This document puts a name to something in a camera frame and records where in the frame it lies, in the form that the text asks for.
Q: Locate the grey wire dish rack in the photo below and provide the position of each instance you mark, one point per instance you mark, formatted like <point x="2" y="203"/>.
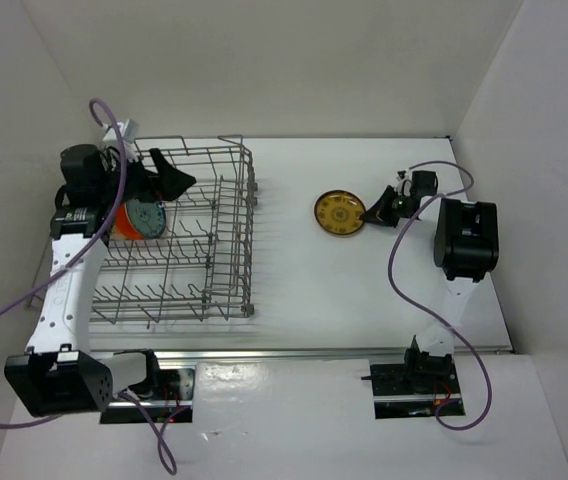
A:
<point x="199" y="271"/>

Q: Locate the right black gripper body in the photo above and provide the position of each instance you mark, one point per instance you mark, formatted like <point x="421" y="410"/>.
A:
<point x="400" y="206"/>

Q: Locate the blue patterned plate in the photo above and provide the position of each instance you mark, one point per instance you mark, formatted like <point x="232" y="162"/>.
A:
<point x="147" y="220"/>

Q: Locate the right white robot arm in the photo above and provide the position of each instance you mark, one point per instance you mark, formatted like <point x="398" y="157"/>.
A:
<point x="465" y="249"/>

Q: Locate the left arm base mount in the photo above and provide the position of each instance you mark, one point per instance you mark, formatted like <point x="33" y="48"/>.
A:
<point x="171" y="400"/>

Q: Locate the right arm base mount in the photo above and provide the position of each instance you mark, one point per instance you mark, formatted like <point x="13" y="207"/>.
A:
<point x="397" y="395"/>

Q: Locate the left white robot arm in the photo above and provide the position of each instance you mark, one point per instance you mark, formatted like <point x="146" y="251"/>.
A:
<point x="57" y="374"/>

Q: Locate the orange plate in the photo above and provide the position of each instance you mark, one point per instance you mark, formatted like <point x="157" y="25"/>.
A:
<point x="128" y="222"/>

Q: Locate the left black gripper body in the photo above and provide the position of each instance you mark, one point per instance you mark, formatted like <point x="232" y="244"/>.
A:
<point x="138" y="183"/>

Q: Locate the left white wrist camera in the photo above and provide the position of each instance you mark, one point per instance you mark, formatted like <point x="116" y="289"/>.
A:
<point x="127" y="129"/>

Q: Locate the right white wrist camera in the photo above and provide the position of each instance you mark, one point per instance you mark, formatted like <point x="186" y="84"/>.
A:
<point x="404" y="183"/>

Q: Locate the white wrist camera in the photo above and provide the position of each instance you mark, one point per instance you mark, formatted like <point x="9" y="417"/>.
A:
<point x="404" y="183"/>
<point x="127" y="129"/>

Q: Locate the yellow patterned plate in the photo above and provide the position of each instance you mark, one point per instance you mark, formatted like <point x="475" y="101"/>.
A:
<point x="338" y="213"/>

